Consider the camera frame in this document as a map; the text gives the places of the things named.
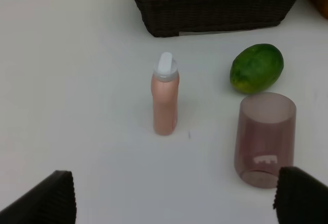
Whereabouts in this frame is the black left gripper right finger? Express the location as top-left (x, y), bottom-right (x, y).
top-left (273, 167), bottom-right (327, 224)

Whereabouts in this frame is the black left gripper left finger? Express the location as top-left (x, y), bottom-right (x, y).
top-left (1, 170), bottom-right (77, 224)

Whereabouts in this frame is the purple translucent plastic cup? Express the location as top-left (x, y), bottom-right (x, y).
top-left (234, 92), bottom-right (297, 189)

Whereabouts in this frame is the green lime fruit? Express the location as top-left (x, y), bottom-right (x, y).
top-left (230, 44), bottom-right (284, 94)

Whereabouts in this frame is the pink bottle white cap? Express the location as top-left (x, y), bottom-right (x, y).
top-left (151, 52), bottom-right (179, 136)

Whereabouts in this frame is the dark brown wicker basket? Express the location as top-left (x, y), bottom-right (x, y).
top-left (134, 0), bottom-right (296, 37)

